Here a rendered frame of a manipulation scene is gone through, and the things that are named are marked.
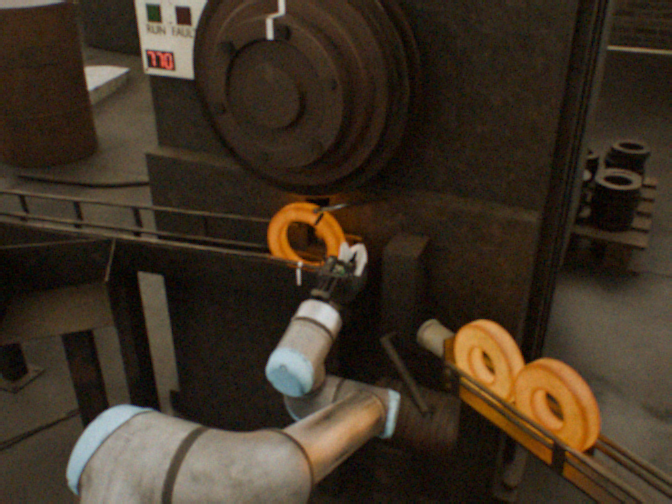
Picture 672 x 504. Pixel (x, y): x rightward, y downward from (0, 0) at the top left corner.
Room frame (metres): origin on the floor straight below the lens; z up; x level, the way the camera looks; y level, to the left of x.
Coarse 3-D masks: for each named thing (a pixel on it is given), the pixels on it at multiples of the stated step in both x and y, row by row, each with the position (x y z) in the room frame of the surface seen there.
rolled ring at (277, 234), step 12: (300, 204) 1.33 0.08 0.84; (312, 204) 1.33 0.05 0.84; (276, 216) 1.34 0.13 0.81; (288, 216) 1.32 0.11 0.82; (300, 216) 1.31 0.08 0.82; (312, 216) 1.30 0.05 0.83; (324, 216) 1.30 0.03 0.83; (276, 228) 1.34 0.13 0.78; (324, 228) 1.29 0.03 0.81; (336, 228) 1.29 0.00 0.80; (276, 240) 1.34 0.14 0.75; (336, 240) 1.28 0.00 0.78; (276, 252) 1.34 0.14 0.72; (288, 252) 1.34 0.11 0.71; (336, 252) 1.27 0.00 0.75; (288, 264) 1.33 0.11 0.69
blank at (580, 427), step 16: (528, 368) 0.86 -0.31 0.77; (544, 368) 0.83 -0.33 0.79; (560, 368) 0.82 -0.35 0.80; (528, 384) 0.85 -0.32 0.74; (544, 384) 0.82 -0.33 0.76; (560, 384) 0.80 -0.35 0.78; (576, 384) 0.79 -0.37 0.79; (528, 400) 0.85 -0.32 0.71; (544, 400) 0.85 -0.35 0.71; (560, 400) 0.80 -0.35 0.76; (576, 400) 0.77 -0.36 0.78; (592, 400) 0.78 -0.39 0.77; (544, 416) 0.83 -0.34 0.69; (576, 416) 0.77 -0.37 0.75; (592, 416) 0.76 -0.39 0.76; (560, 432) 0.78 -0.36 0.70; (576, 432) 0.76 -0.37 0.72; (592, 432) 0.75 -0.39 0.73; (576, 448) 0.76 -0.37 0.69
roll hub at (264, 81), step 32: (256, 32) 1.23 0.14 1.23; (320, 32) 1.22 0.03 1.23; (224, 64) 1.25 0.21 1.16; (256, 64) 1.24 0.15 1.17; (288, 64) 1.21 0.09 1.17; (320, 64) 1.17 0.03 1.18; (224, 96) 1.26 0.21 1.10; (256, 96) 1.22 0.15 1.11; (288, 96) 1.19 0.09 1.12; (320, 96) 1.19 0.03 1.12; (352, 96) 1.20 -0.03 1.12; (224, 128) 1.26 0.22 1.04; (256, 128) 1.24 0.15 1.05; (288, 128) 1.21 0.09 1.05; (320, 128) 1.18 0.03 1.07; (288, 160) 1.20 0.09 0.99
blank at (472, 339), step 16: (480, 320) 0.99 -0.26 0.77; (464, 336) 0.99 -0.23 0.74; (480, 336) 0.95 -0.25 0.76; (496, 336) 0.93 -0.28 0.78; (464, 352) 0.98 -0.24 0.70; (480, 352) 0.98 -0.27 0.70; (496, 352) 0.92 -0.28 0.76; (512, 352) 0.91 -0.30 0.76; (464, 368) 0.98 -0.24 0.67; (480, 368) 0.97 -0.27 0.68; (496, 368) 0.91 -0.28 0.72; (512, 368) 0.89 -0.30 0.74; (496, 384) 0.91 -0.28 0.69; (512, 384) 0.88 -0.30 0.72; (512, 400) 0.89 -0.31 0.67
